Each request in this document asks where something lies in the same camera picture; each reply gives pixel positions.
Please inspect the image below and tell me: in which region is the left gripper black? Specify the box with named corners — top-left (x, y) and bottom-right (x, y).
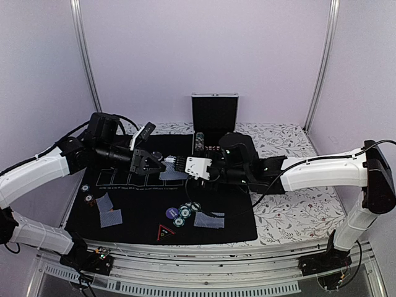
top-left (95, 140), bottom-right (166, 176)

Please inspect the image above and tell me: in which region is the clear round dealer button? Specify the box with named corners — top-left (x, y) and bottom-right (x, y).
top-left (152, 152), bottom-right (163, 161)

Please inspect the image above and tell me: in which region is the blue card player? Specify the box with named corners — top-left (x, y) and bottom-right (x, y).
top-left (95, 193), bottom-right (113, 213)
top-left (193, 212), bottom-right (225, 229)

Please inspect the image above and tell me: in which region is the purple small blind button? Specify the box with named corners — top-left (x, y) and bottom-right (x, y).
top-left (165, 207), bottom-right (179, 220)

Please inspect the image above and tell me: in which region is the dark green poker chip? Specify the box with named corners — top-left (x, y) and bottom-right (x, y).
top-left (81, 184), bottom-right (90, 192)

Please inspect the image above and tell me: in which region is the red brown poker chip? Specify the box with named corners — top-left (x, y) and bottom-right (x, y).
top-left (84, 194), bottom-right (96, 207)

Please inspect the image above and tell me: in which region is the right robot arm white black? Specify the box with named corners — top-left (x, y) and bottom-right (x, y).
top-left (167, 132), bottom-right (395, 271)

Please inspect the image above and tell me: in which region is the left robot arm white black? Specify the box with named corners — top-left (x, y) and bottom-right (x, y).
top-left (1, 113), bottom-right (165, 269)

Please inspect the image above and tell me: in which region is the red dice row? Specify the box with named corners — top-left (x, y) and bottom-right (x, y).
top-left (205, 145), bottom-right (220, 151)

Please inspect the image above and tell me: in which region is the left chip stack in case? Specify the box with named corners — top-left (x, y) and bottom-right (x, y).
top-left (194, 132), bottom-right (205, 154)

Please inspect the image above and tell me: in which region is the black poker mat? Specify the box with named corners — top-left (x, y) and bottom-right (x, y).
top-left (63, 132), bottom-right (258, 245)

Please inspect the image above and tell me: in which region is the aluminium poker chip case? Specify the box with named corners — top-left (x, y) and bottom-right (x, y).
top-left (191, 93), bottom-right (239, 157)

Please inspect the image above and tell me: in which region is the triangular red black marker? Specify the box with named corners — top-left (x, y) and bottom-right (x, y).
top-left (157, 224), bottom-right (176, 241)

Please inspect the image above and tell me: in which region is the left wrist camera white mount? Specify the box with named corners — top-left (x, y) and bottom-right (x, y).
top-left (129, 122), bottom-right (156, 151)

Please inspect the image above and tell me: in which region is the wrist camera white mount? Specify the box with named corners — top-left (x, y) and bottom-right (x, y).
top-left (184, 157), bottom-right (212, 181)
top-left (129, 122), bottom-right (156, 151)

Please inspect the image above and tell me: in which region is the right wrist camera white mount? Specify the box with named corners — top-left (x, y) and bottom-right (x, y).
top-left (184, 157), bottom-right (212, 181)

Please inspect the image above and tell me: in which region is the aluminium front rail frame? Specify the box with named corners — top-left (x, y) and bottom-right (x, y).
top-left (27, 239), bottom-right (391, 296)

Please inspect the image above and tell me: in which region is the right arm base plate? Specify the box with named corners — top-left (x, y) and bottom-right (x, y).
top-left (298, 249), bottom-right (352, 276)

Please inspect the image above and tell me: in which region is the left aluminium corner post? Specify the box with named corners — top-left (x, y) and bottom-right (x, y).
top-left (70, 0), bottom-right (103, 112)

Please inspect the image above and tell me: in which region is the aluminium corner post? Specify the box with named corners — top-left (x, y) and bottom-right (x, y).
top-left (70, 0), bottom-right (103, 112)
top-left (304, 0), bottom-right (340, 134)

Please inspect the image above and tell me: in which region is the right aluminium corner post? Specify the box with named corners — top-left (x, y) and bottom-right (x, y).
top-left (304, 0), bottom-right (340, 134)

